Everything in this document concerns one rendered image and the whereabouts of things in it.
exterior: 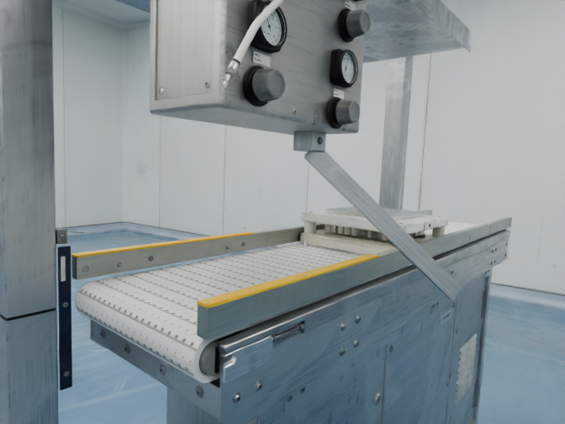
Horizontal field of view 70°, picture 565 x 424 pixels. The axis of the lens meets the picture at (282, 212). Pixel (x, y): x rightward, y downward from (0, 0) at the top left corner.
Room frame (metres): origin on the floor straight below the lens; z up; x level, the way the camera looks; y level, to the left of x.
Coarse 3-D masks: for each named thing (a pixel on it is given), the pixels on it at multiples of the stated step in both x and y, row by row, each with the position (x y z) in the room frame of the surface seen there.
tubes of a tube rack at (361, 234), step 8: (336, 208) 0.93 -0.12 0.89; (344, 208) 0.96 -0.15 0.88; (352, 208) 0.95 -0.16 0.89; (360, 216) 0.85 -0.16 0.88; (392, 216) 0.81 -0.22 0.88; (400, 216) 0.82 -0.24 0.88; (408, 216) 0.86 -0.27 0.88; (416, 216) 0.88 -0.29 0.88; (328, 232) 0.90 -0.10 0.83; (336, 232) 0.91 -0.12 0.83; (344, 232) 0.89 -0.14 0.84; (352, 232) 0.86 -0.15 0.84; (360, 232) 0.85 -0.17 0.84; (368, 232) 0.84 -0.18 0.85; (376, 232) 0.83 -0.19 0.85; (416, 232) 0.90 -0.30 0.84; (424, 232) 0.92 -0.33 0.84; (368, 240) 0.84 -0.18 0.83; (376, 240) 0.82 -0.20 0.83; (384, 240) 0.81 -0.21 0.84
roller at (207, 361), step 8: (208, 344) 0.38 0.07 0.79; (216, 344) 0.38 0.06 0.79; (208, 352) 0.37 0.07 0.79; (216, 352) 0.38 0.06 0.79; (200, 360) 0.37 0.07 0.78; (208, 360) 0.37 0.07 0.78; (216, 360) 0.38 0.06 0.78; (200, 368) 0.38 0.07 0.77; (208, 368) 0.37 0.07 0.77; (216, 368) 0.38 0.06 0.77
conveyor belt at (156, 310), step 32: (448, 224) 1.41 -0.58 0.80; (256, 256) 0.75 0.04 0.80; (288, 256) 0.76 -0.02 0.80; (320, 256) 0.78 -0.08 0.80; (352, 256) 0.79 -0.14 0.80; (96, 288) 0.52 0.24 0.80; (128, 288) 0.52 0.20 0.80; (160, 288) 0.53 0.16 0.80; (192, 288) 0.53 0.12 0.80; (224, 288) 0.54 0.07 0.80; (96, 320) 0.49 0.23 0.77; (128, 320) 0.45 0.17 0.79; (160, 320) 0.42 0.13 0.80; (192, 320) 0.42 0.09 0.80; (160, 352) 0.40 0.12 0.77; (192, 352) 0.37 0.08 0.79
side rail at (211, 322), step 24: (432, 240) 0.81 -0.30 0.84; (456, 240) 0.91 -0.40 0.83; (360, 264) 0.57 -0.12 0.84; (384, 264) 0.64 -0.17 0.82; (408, 264) 0.71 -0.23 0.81; (288, 288) 0.45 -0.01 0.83; (312, 288) 0.48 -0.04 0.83; (336, 288) 0.53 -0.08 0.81; (216, 312) 0.37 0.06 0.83; (240, 312) 0.39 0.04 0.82; (264, 312) 0.42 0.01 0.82; (216, 336) 0.37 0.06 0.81
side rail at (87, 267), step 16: (320, 224) 0.98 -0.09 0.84; (208, 240) 0.71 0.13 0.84; (224, 240) 0.74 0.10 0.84; (240, 240) 0.77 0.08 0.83; (256, 240) 0.80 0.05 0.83; (272, 240) 0.84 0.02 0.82; (288, 240) 0.88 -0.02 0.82; (96, 256) 0.55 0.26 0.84; (112, 256) 0.57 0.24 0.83; (128, 256) 0.59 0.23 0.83; (144, 256) 0.61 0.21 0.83; (160, 256) 0.63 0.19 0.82; (176, 256) 0.65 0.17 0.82; (192, 256) 0.68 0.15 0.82; (208, 256) 0.71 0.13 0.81; (80, 272) 0.54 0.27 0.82; (96, 272) 0.55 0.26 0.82; (112, 272) 0.57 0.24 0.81
